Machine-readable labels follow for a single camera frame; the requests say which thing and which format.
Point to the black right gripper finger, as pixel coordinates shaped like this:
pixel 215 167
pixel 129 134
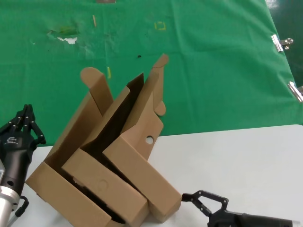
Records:
pixel 202 207
pixel 213 194

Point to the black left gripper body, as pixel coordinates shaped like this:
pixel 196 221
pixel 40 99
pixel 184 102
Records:
pixel 16 153

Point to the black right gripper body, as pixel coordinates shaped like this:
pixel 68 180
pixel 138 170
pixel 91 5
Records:
pixel 236 220

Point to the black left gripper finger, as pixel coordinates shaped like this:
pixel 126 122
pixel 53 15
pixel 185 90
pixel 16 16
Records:
pixel 34 127
pixel 17 123

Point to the brown box with round hole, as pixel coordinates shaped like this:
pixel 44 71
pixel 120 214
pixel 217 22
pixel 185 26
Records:
pixel 142 165

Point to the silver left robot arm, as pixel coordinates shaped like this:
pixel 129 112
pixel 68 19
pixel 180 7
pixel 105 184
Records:
pixel 6 205

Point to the large brown cardboard box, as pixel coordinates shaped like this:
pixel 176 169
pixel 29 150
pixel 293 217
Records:
pixel 80 116

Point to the green table cloth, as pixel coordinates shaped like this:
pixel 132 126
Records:
pixel 201 82

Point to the tan tape strip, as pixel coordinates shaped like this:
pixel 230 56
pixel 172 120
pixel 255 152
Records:
pixel 94 20

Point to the silver binder clip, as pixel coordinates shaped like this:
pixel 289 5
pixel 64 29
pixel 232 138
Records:
pixel 296 91
pixel 277 43

